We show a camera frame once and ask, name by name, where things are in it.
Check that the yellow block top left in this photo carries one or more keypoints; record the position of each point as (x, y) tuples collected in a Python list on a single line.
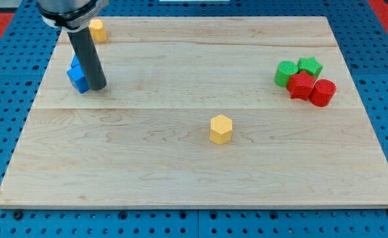
[(97, 30)]

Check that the green star block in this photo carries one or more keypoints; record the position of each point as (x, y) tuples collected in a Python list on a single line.
[(310, 65)]

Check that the wooden board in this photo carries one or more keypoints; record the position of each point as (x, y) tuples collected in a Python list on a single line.
[(143, 142)]

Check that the red cylinder block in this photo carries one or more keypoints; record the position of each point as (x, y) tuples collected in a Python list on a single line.
[(322, 92)]

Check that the yellow hexagon block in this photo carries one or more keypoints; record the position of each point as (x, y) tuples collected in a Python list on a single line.
[(221, 128)]

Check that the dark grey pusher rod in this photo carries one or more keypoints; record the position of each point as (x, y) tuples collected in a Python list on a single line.
[(84, 48)]

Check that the green cylinder block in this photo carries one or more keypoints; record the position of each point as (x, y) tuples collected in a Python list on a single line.
[(284, 71)]

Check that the blue cube block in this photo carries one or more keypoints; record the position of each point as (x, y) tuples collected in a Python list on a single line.
[(77, 79)]

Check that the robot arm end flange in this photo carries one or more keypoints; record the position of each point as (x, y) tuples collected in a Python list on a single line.
[(71, 15)]

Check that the red star block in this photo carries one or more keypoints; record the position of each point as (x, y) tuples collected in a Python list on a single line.
[(300, 85)]

